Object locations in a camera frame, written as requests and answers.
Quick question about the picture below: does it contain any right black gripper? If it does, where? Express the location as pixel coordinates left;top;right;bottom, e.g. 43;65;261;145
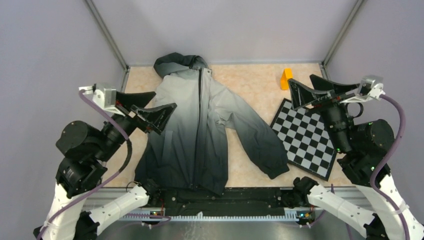
286;73;357;152

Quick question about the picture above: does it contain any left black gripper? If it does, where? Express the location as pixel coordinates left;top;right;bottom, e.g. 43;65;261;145
95;89;179;160

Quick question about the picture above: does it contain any yellow toy block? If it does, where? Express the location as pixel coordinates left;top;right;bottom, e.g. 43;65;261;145
280;68;294;91

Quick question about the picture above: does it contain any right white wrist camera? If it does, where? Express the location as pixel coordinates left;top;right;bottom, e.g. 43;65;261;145
341;75;386;104

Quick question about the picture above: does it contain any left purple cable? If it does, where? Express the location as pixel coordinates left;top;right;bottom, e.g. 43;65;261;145
36;89;133;240

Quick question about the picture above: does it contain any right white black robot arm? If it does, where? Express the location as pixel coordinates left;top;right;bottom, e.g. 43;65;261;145
283;74;424;240

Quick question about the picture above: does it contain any black white checkerboard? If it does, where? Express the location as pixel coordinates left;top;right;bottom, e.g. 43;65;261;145
270;98;337;181

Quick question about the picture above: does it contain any grey black gradient hooded jacket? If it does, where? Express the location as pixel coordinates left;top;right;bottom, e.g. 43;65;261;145
134;52;289;195

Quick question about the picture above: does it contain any aluminium frame rail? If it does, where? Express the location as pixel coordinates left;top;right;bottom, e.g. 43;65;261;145
123;206;320;222

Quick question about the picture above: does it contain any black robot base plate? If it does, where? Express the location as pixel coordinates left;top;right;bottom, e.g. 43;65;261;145
144;187;315;217

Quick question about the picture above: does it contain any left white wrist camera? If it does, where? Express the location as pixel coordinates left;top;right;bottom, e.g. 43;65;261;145
78;83;124;116

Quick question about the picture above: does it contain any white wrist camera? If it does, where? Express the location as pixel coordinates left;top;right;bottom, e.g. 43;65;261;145
78;83;124;116
341;75;386;104

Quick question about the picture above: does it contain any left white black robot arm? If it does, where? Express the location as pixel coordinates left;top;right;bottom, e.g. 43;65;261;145
33;90;177;240

